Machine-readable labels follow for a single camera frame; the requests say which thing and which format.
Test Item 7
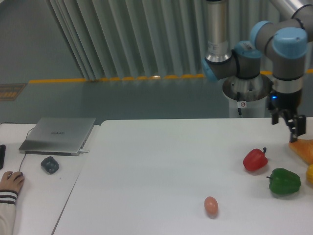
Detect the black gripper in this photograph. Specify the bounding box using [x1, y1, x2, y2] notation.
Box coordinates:
[267, 90, 306, 142]

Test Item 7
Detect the orange triangular bread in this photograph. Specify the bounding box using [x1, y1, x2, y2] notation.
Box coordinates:
[289, 139, 313, 165]

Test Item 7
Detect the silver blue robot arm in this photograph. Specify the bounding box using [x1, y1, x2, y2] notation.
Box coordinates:
[202, 0, 313, 142]

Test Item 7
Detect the white striped sleeve forearm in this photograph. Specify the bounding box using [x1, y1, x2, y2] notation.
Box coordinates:
[0, 190, 18, 235]

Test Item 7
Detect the person's bare hand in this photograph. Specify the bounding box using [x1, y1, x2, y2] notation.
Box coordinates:
[0, 171, 25, 194]

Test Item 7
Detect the red bell pepper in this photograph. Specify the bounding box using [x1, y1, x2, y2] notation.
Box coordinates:
[243, 147, 268, 171]

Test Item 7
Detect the yellow bell pepper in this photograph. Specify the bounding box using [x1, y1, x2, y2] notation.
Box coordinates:
[306, 164, 313, 184]

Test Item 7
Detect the green bell pepper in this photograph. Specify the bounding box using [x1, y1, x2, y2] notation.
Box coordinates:
[267, 168, 302, 195]

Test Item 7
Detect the brown egg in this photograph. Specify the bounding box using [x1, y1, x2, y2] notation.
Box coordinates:
[204, 196, 218, 215]

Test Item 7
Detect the silver closed laptop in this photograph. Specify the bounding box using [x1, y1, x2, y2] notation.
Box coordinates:
[19, 117, 96, 156]

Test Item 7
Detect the dark grey earbuds case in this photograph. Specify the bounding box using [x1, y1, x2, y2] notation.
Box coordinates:
[41, 156, 59, 174]

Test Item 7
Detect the black phone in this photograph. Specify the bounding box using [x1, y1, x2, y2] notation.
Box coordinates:
[0, 144, 6, 169]

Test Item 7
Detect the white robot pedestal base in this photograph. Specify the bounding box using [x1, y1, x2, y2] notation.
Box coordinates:
[222, 74, 271, 118]

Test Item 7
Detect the black base cable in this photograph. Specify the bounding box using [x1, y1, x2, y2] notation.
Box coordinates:
[236, 92, 243, 118]

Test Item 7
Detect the grey mouse cable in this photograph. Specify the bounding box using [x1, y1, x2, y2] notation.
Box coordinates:
[18, 124, 37, 173]

